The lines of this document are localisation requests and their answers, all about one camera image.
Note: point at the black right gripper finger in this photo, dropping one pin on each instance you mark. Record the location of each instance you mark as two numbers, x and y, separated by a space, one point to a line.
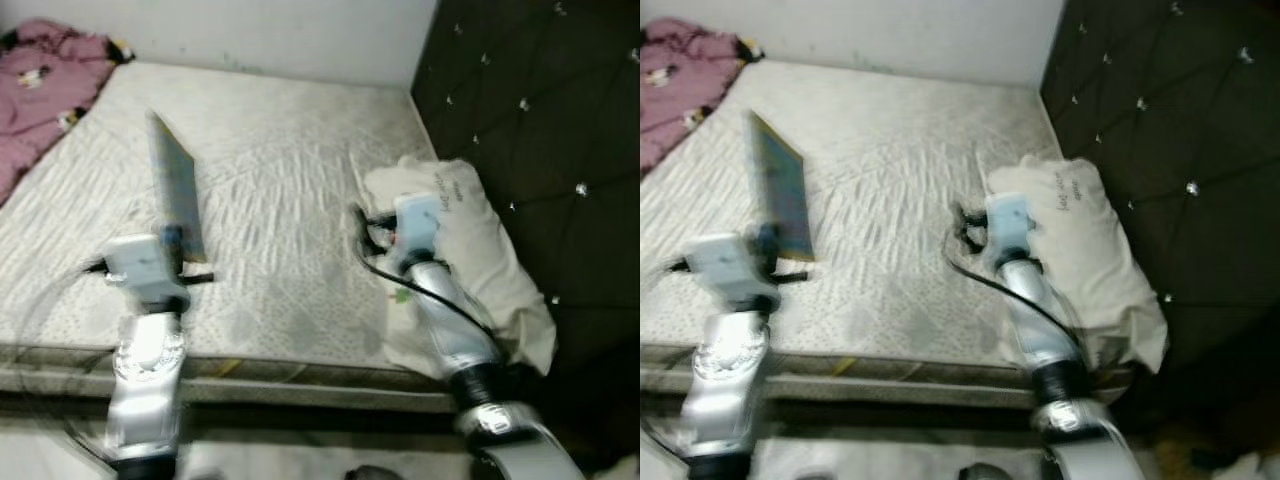
357 225
954 222

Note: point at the blue yellow-edged picture board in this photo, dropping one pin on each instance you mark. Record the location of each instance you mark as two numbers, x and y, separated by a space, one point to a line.
178 190
785 190

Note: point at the white pillow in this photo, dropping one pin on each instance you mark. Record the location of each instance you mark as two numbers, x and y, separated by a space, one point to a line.
490 250
1110 260

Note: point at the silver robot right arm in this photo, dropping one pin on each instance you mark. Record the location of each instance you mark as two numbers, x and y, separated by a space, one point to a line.
460 340
1055 340

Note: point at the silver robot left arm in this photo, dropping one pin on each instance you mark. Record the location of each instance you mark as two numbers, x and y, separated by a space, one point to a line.
725 380
145 380

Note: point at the green pom-pom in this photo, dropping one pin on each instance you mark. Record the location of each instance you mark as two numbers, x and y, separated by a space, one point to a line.
402 295

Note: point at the white patterned mattress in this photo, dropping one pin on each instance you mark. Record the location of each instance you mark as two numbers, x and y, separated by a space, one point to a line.
280 170
900 170

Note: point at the dark tufted headboard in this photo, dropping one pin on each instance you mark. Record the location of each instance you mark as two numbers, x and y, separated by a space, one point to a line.
540 120
1180 100

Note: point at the mauve cartoon print blanket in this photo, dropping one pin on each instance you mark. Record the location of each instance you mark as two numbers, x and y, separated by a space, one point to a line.
680 80
45 90

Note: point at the grey robot right leg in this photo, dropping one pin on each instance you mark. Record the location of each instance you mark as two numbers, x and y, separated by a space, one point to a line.
985 472
372 473

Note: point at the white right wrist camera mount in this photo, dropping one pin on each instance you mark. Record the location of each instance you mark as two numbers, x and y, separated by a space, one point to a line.
418 225
1010 222

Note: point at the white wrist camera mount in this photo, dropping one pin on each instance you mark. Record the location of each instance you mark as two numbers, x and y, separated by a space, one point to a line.
725 265
140 265
418 225
1010 222

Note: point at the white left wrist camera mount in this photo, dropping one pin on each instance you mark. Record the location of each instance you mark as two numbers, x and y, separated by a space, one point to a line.
140 265
725 265

